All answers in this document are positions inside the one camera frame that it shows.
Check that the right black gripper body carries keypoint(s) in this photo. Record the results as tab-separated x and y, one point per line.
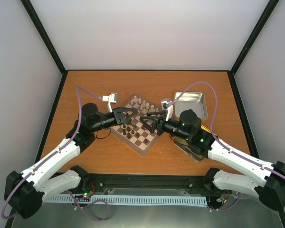
160	128

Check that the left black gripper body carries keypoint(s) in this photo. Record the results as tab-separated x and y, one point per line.
118	116

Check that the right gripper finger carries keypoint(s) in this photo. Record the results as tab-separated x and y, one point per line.
148	123
158	114

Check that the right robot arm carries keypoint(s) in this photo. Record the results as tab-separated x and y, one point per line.
261	179

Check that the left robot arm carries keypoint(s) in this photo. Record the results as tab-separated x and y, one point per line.
26	191

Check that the green circuit board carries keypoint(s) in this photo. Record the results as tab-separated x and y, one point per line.
88	192

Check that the wooden chessboard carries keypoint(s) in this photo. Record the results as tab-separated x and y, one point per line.
137	143

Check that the silver open tin box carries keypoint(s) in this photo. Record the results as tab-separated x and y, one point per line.
195	101

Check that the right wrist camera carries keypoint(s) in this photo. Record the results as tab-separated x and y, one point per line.
166	105

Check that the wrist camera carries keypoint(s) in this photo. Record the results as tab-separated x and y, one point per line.
166	105
110	99

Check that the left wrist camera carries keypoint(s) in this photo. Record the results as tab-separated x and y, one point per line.
110	99

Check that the light blue cable duct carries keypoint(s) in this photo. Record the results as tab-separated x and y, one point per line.
128	200

